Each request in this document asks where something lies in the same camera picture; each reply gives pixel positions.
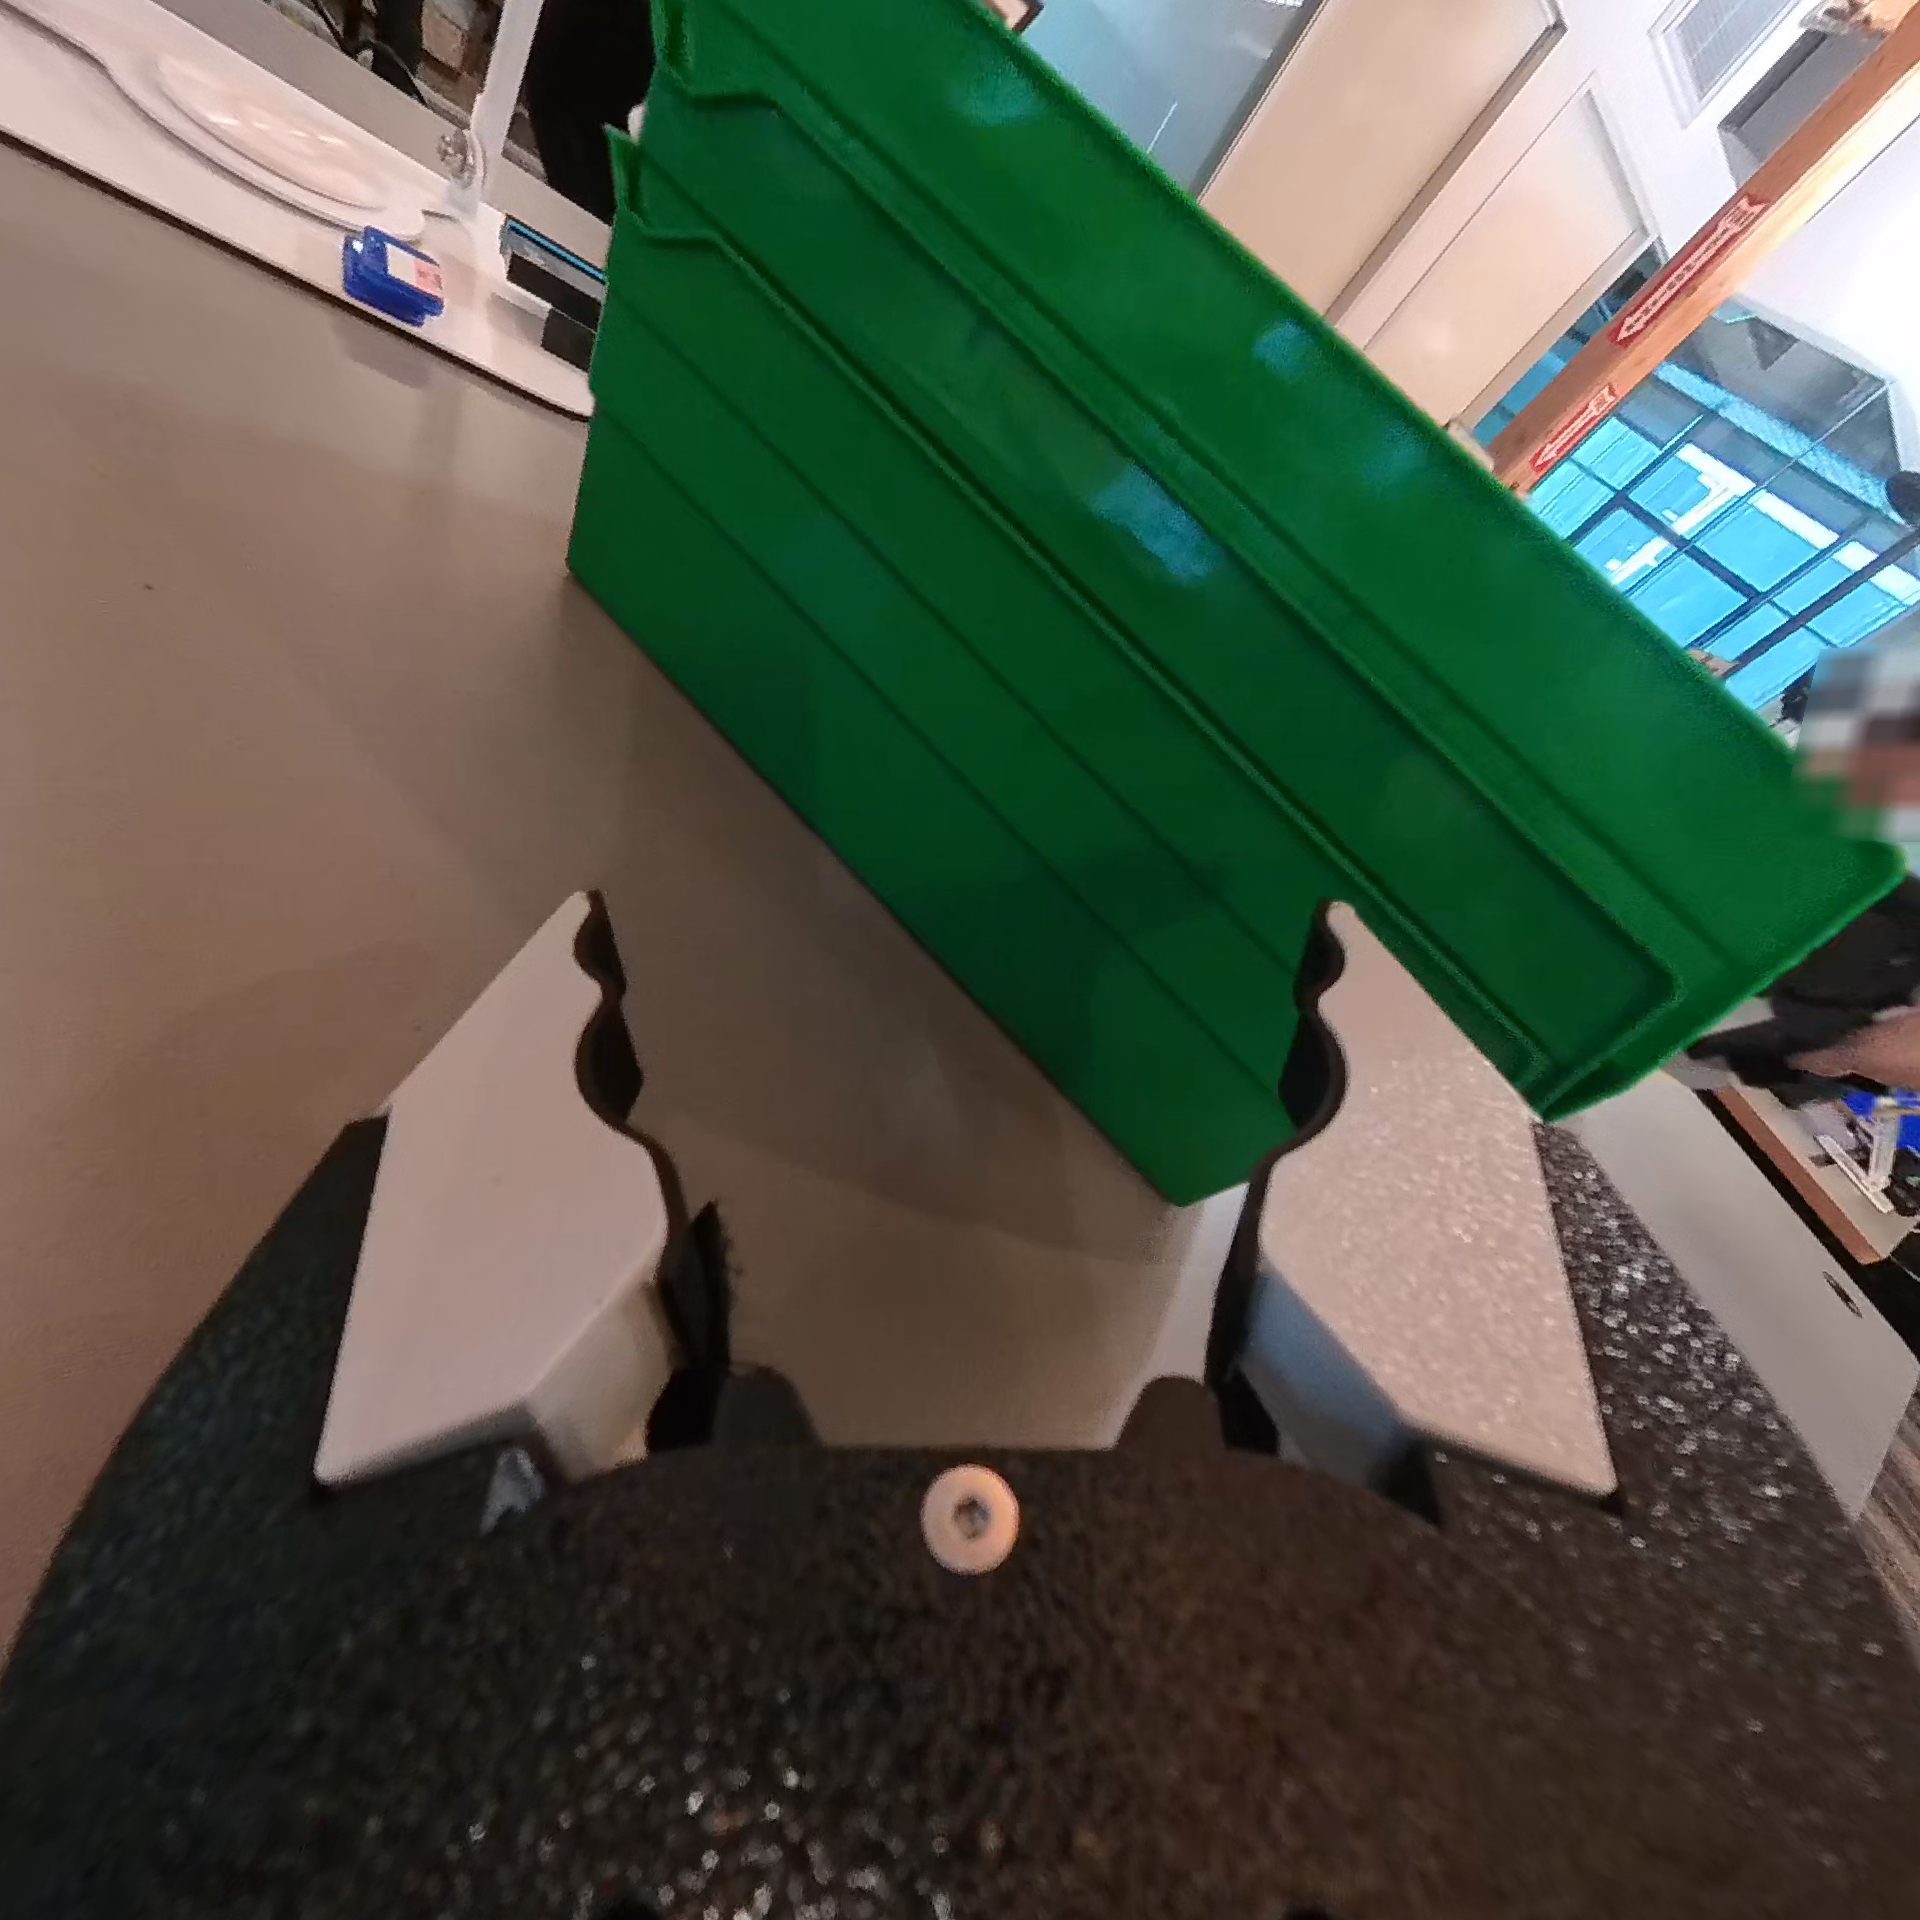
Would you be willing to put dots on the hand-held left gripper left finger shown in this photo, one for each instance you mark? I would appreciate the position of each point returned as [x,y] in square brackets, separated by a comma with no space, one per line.
[481,1230]

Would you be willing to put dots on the white stand post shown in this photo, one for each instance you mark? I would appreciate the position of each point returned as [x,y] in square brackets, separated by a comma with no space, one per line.
[504,91]

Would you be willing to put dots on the black charger device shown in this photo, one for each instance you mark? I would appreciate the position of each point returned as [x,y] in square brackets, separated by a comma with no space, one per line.
[555,301]

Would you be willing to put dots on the white round pad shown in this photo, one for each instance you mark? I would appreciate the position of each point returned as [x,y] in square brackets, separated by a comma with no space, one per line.
[253,129]

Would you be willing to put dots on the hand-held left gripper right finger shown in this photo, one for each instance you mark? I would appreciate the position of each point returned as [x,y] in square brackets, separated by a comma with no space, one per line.
[1424,1277]

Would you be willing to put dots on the wall vent grille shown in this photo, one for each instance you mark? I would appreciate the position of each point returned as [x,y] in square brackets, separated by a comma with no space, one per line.
[1723,44]

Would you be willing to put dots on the white stand base board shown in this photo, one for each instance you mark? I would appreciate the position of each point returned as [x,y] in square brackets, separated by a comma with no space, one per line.
[90,166]

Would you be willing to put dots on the small blue box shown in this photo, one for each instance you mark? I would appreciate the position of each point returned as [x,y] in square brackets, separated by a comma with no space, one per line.
[388,277]

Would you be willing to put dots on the person's black top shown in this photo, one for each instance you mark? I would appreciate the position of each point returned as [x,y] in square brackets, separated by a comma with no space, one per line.
[1861,968]

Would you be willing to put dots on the red banner sign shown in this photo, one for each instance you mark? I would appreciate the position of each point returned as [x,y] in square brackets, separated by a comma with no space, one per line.
[1709,270]
[1575,427]

